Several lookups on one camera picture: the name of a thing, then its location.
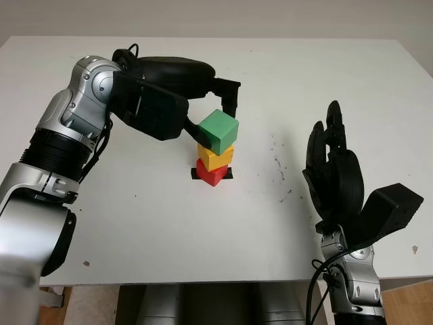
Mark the black tape strip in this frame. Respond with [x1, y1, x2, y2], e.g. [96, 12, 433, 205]
[191, 167, 234, 180]

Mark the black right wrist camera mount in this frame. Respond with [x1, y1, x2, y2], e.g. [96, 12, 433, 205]
[348, 182, 425, 250]

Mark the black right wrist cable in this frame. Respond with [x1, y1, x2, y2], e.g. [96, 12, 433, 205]
[306, 250, 343, 325]

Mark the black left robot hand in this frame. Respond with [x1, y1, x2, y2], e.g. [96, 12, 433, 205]
[111, 49, 242, 149]

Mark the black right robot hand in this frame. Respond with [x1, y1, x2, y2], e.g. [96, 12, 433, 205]
[302, 100, 366, 238]

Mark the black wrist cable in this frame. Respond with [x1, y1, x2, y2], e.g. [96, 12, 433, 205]
[79, 43, 142, 179]
[306, 250, 343, 325]

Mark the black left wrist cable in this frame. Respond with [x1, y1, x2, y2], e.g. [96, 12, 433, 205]
[79, 43, 142, 179]

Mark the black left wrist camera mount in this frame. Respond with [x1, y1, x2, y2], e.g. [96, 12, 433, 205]
[110, 70, 189, 142]

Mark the green cube block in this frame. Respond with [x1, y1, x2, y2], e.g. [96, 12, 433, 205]
[198, 109, 240, 155]

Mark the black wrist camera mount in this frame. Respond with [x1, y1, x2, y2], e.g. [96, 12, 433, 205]
[110, 70, 189, 142]
[348, 182, 425, 250]

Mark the white table frame beam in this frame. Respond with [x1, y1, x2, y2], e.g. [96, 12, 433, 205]
[380, 276, 433, 294]
[39, 286, 65, 308]

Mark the red cube block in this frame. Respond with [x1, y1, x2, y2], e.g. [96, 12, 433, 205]
[196, 158, 228, 187]

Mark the yellow cube block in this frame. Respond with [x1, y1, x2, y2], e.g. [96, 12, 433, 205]
[197, 144, 235, 172]

